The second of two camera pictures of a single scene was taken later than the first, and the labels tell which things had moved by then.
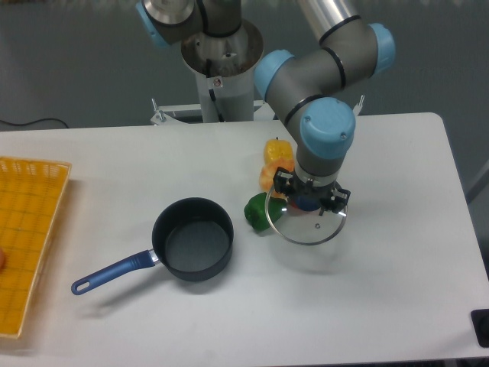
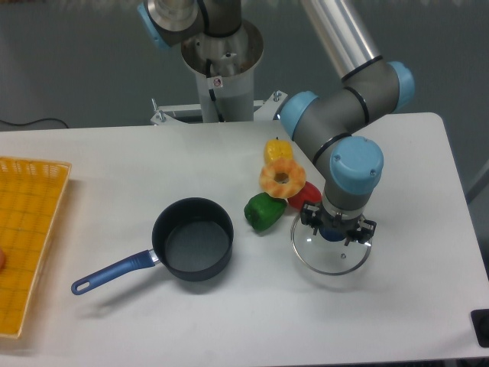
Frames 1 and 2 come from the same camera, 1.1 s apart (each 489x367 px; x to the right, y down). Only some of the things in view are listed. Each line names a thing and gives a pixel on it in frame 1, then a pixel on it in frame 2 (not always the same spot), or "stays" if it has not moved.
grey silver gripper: (309, 185) to (312, 216)
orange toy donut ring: (267, 173) stays
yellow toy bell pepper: (277, 148) stays
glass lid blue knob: (298, 220) to (325, 251)
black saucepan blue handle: (192, 240) stays
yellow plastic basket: (30, 191) stays
